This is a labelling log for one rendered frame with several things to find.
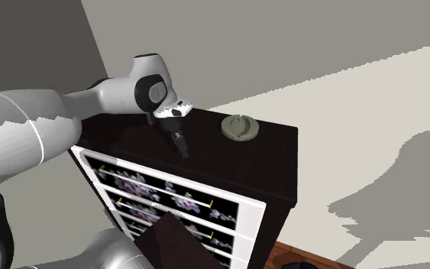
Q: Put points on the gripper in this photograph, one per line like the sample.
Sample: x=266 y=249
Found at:
x=169 y=126

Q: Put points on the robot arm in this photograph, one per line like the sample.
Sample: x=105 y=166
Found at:
x=13 y=126

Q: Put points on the dark floral chest of drawers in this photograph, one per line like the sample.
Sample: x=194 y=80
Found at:
x=237 y=167

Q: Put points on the grey-green round ashtray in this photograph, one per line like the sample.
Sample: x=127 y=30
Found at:
x=239 y=127

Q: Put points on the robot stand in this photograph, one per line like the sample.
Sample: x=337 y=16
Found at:
x=170 y=246

